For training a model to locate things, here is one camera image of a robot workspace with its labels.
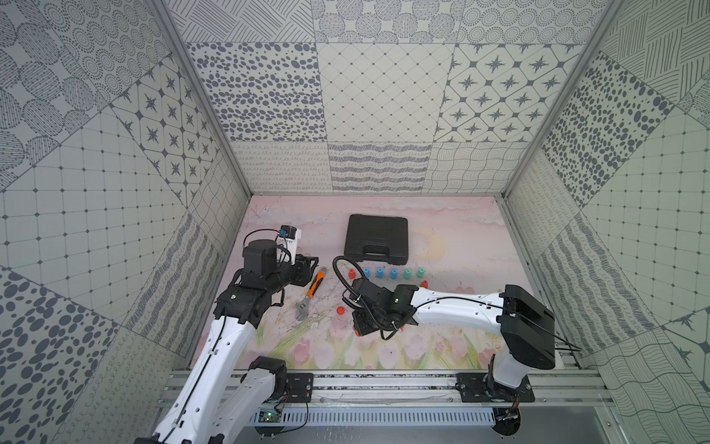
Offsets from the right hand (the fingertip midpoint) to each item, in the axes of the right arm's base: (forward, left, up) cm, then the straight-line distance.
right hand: (360, 327), depth 79 cm
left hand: (+12, +12, +19) cm, 25 cm away
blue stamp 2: (+20, -11, -5) cm, 23 cm away
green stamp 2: (+20, -21, -5) cm, 29 cm away
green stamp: (+20, -16, -4) cm, 26 cm away
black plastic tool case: (+33, -5, -1) cm, 34 cm away
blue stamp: (+20, -2, -3) cm, 20 cm away
